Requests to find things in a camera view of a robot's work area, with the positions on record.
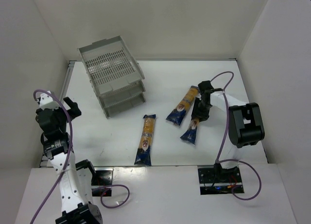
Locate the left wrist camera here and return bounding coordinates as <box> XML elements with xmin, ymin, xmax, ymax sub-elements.
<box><xmin>38</xmin><ymin>91</ymin><xmax>60</xmax><ymax>110</ymax></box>

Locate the grey stacked tray shelf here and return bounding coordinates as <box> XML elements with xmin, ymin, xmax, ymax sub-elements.
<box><xmin>78</xmin><ymin>35</ymin><xmax>146</xmax><ymax>118</ymax></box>

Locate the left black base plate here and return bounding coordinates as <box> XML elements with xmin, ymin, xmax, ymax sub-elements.
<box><xmin>91</xmin><ymin>167</ymin><xmax>114</xmax><ymax>197</ymax></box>

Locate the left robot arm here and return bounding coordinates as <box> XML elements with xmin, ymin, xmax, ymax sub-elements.
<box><xmin>34</xmin><ymin>89</ymin><xmax>103</xmax><ymax>224</ymax></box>

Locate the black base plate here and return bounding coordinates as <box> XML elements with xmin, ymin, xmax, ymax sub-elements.
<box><xmin>91</xmin><ymin>167</ymin><xmax>114</xmax><ymax>197</ymax></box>
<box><xmin>197</xmin><ymin>165</ymin><xmax>244</xmax><ymax>195</ymax></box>

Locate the spaghetti bag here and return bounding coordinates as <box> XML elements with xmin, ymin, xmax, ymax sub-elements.
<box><xmin>166</xmin><ymin>86</ymin><xmax>199</xmax><ymax>126</ymax></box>
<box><xmin>180</xmin><ymin>118</ymin><xmax>200</xmax><ymax>145</ymax></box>
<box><xmin>134</xmin><ymin>114</ymin><xmax>156</xmax><ymax>166</ymax></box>

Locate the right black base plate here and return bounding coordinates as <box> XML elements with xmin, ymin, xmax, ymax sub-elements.
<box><xmin>197</xmin><ymin>165</ymin><xmax>244</xmax><ymax>195</ymax></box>

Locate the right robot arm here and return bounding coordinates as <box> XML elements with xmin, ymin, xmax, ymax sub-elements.
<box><xmin>191</xmin><ymin>81</ymin><xmax>265</xmax><ymax>179</ymax></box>

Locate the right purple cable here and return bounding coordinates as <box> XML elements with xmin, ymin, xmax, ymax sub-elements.
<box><xmin>208</xmin><ymin>71</ymin><xmax>262</xmax><ymax>200</ymax></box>

